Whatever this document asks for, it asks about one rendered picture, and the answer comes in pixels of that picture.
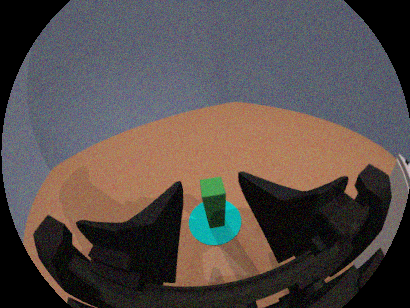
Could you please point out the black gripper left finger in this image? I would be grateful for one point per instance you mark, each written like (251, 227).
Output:
(152, 235)

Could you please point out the cyan circle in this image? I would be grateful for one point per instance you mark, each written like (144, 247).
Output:
(198, 226)

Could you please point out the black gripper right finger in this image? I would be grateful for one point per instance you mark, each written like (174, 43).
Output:
(283, 213)

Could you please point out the green rectangular post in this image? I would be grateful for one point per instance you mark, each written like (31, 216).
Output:
(214, 197)

